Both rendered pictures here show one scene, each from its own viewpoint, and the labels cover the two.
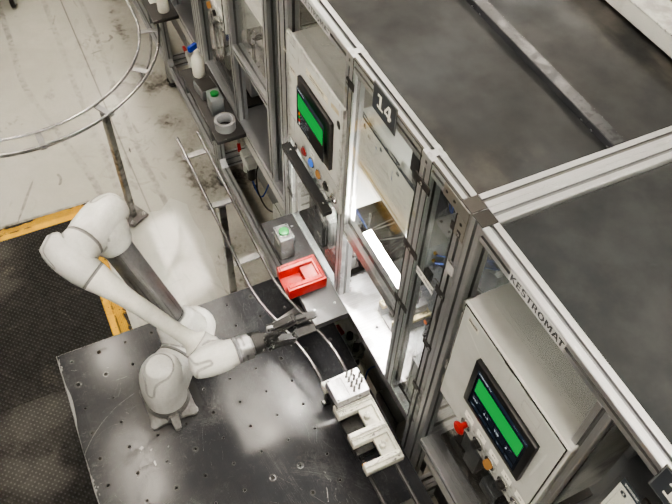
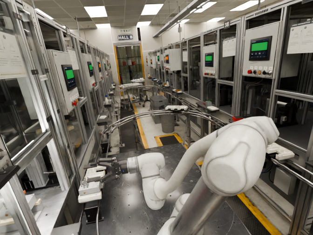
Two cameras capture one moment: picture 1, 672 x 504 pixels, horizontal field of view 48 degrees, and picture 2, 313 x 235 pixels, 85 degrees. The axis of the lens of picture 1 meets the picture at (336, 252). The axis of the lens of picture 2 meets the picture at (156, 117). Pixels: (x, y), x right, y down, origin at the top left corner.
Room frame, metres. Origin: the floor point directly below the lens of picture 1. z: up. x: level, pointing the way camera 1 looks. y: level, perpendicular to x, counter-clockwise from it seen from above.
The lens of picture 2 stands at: (1.98, 0.70, 1.68)
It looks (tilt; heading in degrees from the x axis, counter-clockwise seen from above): 19 degrees down; 198
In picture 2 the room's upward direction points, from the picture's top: 5 degrees counter-clockwise
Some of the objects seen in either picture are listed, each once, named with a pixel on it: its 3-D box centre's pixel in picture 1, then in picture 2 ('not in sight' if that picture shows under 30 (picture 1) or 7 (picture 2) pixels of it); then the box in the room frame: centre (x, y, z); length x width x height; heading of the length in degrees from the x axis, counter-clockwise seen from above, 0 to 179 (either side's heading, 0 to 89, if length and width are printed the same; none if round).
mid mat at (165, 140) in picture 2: not in sight; (171, 144); (-1.09, -0.04, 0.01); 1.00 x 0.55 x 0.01; 28
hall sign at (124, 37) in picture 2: not in sight; (125, 37); (-6.24, -3.21, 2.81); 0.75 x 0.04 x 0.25; 118
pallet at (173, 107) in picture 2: not in sight; (176, 109); (-0.83, 0.15, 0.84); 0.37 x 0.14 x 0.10; 86
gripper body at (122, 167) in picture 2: (264, 339); (119, 167); (1.27, 0.22, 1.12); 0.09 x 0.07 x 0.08; 118
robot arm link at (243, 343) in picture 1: (243, 347); (132, 165); (1.23, 0.29, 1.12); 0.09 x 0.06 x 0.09; 28
